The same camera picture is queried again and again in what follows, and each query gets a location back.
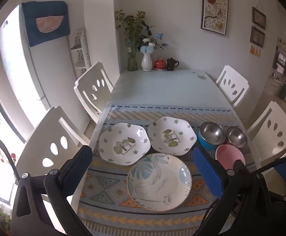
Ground glass vase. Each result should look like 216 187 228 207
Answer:
127 47 139 72

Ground white dining chair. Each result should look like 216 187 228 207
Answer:
15 106 92 185
216 65 250 109
74 62 114 124
246 101 286 168

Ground floral wall scroll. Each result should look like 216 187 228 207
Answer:
201 0 229 37

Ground white ribbed vase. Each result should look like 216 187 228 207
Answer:
141 52 154 72

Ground white refrigerator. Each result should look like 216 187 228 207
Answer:
0 4 72 131

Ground blue steel bowl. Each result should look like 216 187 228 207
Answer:
197 121 226 150

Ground patterned table mat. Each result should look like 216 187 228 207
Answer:
77 104 261 236

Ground blue and white artificial flowers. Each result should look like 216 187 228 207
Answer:
137 25 169 54

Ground blue cloth cover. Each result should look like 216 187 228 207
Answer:
22 1 70 48

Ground small framed picture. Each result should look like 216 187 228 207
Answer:
250 26 266 48
252 7 267 30

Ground white corner shelf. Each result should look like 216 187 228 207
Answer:
70 28 92 79

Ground wooden display shelf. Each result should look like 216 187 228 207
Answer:
272 38 286 99

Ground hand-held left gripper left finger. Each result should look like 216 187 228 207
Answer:
11 145 93 236

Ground white hexagonal floral plate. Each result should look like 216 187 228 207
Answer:
147 116 197 156
99 122 151 166

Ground dark brown lidded mug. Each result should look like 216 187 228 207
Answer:
167 57 180 71

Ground yellow dried flower bunch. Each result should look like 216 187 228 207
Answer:
115 10 146 54

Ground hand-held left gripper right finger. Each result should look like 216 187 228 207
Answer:
193 147 273 236

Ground red lidded cup with saucer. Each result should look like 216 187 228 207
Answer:
154 58 167 71

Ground round leaf pattern plate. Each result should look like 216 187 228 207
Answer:
127 153 193 212

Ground pink steel bowl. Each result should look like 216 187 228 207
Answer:
225 126 248 148

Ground black cable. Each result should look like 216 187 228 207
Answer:
200 199 219 229

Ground pink ceramic bowl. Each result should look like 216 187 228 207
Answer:
215 144 246 168

